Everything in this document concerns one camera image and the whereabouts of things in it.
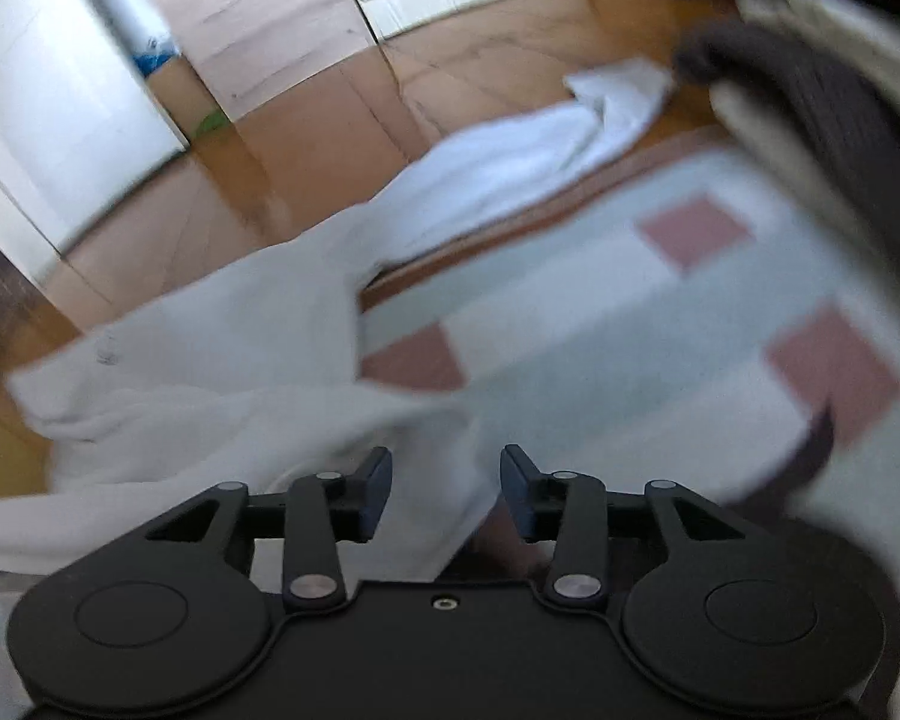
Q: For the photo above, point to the blue and white bag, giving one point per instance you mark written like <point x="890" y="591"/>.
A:
<point x="154" y="54"/>

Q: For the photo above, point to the small green thing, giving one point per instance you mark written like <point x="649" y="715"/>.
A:
<point x="211" y="120"/>

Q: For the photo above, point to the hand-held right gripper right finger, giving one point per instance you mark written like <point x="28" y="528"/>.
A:
<point x="514" y="496"/>

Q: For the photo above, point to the brown cardboard box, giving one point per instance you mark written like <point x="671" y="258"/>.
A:
<point x="255" y="22"/>

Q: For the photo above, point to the dark grey folded garment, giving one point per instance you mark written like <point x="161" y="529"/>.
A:
<point x="810" y="82"/>

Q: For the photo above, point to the white garment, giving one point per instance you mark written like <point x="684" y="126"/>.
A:
<point x="232" y="360"/>

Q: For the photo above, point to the checkered pink and grey mat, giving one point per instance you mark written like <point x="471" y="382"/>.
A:
<point x="607" y="330"/>

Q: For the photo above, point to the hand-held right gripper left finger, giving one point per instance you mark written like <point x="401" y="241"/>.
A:
<point x="373" y="496"/>

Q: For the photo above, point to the white cabinet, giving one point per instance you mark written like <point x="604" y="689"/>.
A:
<point x="52" y="90"/>

